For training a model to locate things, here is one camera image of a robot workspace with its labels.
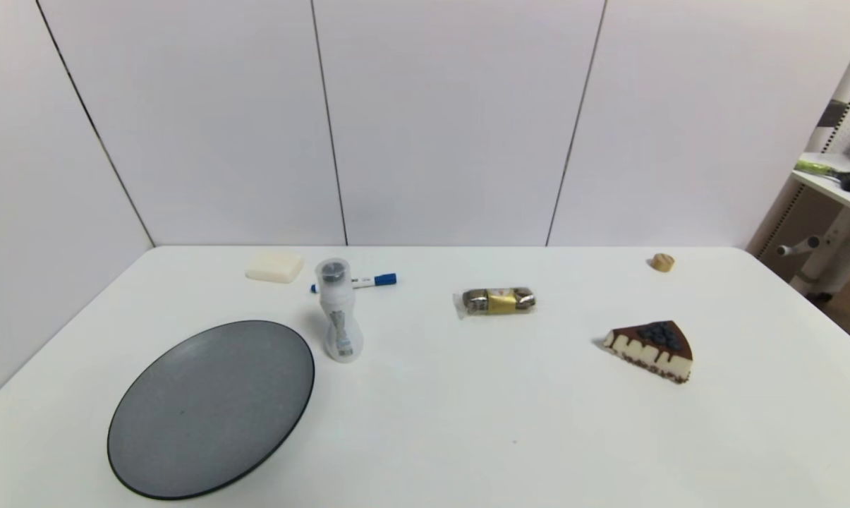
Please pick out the green object on desk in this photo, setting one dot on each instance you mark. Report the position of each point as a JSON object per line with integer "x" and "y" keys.
{"x": 816, "y": 168}

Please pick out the clear plastic bottle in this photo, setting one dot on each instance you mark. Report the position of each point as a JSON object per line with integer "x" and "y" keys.
{"x": 338, "y": 317}

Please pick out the chocolate blueberry cake slice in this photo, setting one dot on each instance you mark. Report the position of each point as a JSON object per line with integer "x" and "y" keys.
{"x": 654, "y": 349}

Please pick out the white soap bar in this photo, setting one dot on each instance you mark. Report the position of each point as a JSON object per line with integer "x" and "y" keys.
{"x": 274, "y": 267}

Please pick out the round gray plate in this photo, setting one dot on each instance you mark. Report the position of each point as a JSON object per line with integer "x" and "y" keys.
{"x": 206, "y": 416}

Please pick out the gold wrapped snack bar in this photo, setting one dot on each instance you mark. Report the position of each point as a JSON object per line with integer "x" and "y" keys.
{"x": 499, "y": 301}

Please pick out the white background desk top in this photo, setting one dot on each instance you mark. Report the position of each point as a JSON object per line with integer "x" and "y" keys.
{"x": 837, "y": 185}

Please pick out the blue capped white marker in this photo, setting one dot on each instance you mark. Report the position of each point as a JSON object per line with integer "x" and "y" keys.
{"x": 382, "y": 280}

